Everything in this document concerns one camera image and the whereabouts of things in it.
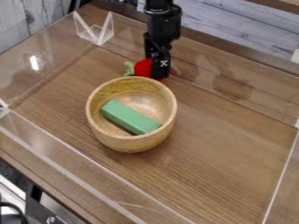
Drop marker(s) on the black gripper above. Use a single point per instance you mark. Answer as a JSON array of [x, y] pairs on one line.
[[163, 31]]

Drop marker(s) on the red knitted apple toy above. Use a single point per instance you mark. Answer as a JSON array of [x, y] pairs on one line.
[[139, 69]]

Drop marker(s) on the wooden bowl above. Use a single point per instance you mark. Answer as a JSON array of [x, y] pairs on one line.
[[147, 96]]

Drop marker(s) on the green rectangular block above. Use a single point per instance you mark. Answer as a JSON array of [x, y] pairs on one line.
[[128, 118]]

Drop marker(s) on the clear acrylic tray walls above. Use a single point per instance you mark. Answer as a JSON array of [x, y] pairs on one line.
[[198, 149]]

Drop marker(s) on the black table frame bracket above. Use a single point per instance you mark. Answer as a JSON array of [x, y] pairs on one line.
[[36, 213]]

